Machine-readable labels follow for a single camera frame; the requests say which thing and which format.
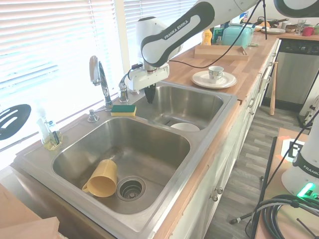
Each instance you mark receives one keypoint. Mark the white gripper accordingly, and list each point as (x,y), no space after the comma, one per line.
(147,78)

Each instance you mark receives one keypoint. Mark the chrome sink faucet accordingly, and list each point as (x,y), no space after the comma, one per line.
(103,79)

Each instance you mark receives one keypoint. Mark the yellow green sponge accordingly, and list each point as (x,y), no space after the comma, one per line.
(123,109)

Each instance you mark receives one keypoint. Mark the black utensil in sink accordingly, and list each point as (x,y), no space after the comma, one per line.
(167,122)

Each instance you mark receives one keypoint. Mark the white bowl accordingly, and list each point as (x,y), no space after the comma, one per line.
(185,127)

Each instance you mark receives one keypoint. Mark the small white plate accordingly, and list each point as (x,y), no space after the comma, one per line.
(202,79)

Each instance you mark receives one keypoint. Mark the stainless steel double sink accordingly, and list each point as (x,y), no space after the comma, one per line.
(139,149)

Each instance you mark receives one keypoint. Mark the chrome soap dispenser pump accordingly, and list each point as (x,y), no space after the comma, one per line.
(92,115)

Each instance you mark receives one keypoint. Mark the white patterned teacup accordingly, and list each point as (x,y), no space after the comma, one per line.
(214,74)

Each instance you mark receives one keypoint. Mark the wooden tray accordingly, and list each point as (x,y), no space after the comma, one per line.
(214,53)

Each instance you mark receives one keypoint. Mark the yellow mustard bottle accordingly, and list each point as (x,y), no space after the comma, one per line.
(206,37)

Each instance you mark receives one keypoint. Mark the large white dinner plate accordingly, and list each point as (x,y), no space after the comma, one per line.
(231,83)

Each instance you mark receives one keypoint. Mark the narrow white window blind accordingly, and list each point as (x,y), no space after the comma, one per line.
(132,12)

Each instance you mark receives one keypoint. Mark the small glass jar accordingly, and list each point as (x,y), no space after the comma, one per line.
(219,41)

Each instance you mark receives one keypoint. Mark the green container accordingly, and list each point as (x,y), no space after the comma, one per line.
(219,32)

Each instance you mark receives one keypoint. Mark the metal sink drain strainer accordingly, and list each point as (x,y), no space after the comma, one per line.
(131,188)

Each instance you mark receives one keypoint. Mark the yellow plastic mug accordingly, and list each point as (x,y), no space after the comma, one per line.
(103,179)

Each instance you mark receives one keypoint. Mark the white kitchen cabinets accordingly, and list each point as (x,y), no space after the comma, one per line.
(224,161)

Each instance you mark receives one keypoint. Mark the teal toaster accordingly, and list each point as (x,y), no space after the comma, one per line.
(234,36)

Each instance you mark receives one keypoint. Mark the wide white window blind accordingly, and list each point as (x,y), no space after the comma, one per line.
(49,49)

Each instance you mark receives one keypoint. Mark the clear yellow soap bottle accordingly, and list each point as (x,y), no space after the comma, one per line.
(49,137)

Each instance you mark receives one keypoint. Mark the metal cabinet knob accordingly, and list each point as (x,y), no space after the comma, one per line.
(214,198)
(219,190)

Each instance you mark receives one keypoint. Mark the black slotted spatula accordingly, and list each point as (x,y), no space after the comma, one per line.
(15,119)

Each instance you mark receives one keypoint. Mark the stacked white plates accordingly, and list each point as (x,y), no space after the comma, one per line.
(276,31)

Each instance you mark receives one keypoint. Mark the stainless steel dishwasher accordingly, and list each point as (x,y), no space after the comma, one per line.
(291,74)

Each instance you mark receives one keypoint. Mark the black stand pole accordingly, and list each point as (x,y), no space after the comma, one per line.
(268,174)

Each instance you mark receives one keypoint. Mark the black white marker tag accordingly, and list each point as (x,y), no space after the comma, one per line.
(290,149)

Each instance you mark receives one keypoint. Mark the plain white cup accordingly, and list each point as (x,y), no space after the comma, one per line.
(286,24)

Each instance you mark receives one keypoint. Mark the brown ceramic bowl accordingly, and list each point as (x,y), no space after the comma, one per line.
(290,28)

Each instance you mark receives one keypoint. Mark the clear drinking glass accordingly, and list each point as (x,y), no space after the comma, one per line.
(300,26)

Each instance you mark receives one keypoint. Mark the red mug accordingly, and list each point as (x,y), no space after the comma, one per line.
(308,31)

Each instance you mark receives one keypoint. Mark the brown cardboard box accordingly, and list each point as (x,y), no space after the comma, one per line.
(22,219)

